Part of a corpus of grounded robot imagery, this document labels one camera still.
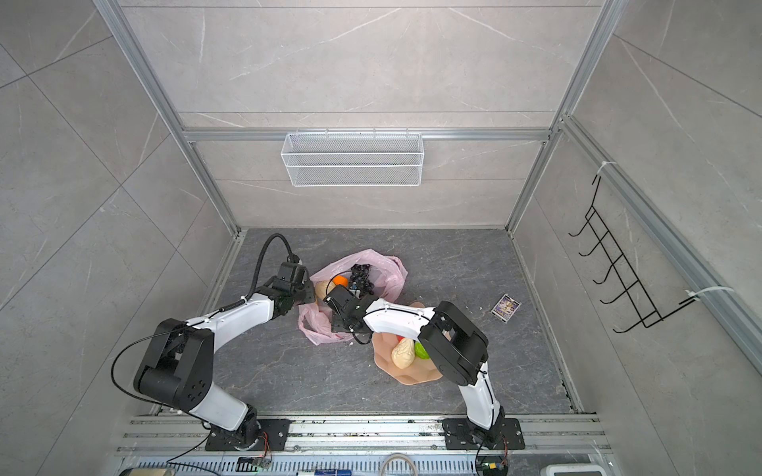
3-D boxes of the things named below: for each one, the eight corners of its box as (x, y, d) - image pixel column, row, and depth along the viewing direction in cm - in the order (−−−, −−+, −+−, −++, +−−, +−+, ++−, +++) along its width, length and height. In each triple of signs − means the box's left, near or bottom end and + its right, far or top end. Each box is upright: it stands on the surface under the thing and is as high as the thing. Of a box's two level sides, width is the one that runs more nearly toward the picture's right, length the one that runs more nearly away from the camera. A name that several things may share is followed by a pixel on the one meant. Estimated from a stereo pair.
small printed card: (488, 311, 99) (490, 308, 97) (503, 295, 103) (505, 291, 101) (506, 324, 96) (508, 321, 94) (520, 307, 100) (522, 303, 98)
